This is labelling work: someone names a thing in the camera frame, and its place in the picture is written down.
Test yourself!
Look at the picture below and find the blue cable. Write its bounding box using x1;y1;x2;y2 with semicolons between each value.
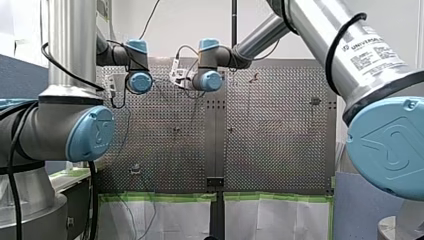
113;78;202;240

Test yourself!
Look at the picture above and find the black pole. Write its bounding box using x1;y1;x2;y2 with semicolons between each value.
231;0;239;48

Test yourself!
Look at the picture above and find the black panel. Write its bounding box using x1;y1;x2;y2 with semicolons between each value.
61;178;92;240

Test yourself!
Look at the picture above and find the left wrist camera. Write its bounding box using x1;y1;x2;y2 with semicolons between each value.
104;73;127;99

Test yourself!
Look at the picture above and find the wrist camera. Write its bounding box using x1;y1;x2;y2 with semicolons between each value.
104;73;127;99
168;58;194;90

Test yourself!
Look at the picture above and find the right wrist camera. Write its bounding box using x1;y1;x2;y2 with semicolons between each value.
168;58;194;90

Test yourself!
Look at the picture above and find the thin black cable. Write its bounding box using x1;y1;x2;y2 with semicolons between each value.
138;0;162;41

